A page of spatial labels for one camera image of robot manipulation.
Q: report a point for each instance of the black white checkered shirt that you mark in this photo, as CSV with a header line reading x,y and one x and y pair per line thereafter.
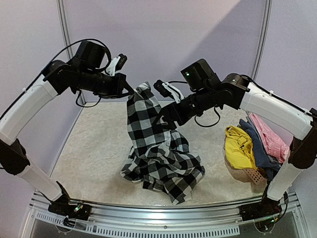
x,y
159,158

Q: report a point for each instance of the corner wall post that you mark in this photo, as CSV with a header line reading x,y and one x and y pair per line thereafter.
x,y
65,36
262,38

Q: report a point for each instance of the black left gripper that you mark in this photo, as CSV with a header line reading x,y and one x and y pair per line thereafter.
x,y
121,77

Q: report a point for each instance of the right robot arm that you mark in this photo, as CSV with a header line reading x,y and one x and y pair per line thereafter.
x,y
241,92

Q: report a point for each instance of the navy blue garment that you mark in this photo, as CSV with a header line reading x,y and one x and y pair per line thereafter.
x,y
262,160

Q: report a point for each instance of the right corner wall post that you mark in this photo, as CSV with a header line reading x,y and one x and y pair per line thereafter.
x,y
262,38

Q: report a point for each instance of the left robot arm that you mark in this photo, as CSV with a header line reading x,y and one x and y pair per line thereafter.
x,y
92,69

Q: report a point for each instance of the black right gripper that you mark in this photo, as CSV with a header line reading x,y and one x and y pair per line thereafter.
x,y
171,115

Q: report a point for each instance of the yellow garment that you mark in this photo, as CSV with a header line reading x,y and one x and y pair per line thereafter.
x,y
239,149

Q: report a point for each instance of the left corner wall post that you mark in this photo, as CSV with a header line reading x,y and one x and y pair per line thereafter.
x,y
65,36

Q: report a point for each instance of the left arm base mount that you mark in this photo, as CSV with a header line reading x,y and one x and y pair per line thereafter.
x,y
73,210

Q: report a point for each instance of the aluminium front rail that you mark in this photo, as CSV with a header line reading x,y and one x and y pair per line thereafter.
x,y
205,221

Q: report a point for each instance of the pink garment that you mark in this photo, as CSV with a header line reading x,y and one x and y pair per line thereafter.
x,y
273,144

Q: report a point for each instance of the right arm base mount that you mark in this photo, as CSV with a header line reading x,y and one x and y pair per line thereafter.
x,y
260,209

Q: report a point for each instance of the pink laundry basket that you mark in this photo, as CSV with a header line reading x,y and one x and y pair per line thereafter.
x,y
254,175

